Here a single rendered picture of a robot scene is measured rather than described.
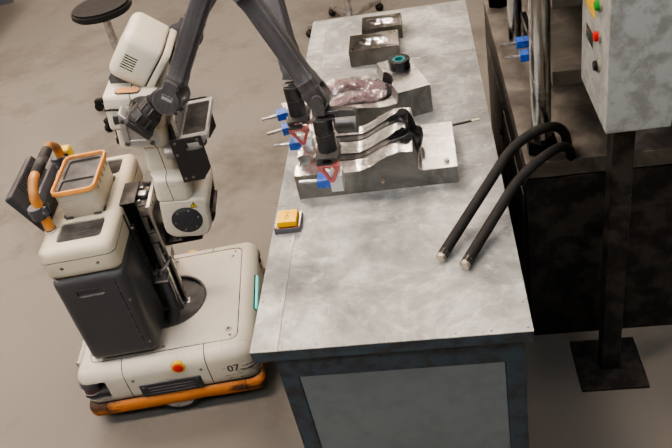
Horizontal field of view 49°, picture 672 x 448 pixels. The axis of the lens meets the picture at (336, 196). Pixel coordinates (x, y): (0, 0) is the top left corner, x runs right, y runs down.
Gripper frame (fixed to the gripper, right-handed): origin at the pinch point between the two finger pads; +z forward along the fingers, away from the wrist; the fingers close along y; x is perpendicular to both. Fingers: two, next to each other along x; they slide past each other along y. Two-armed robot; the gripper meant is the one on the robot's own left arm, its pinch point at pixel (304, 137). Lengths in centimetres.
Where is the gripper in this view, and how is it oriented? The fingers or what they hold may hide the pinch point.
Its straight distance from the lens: 245.5
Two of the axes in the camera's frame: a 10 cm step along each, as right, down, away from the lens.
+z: 1.8, 7.9, 5.9
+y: 0.5, -6.0, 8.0
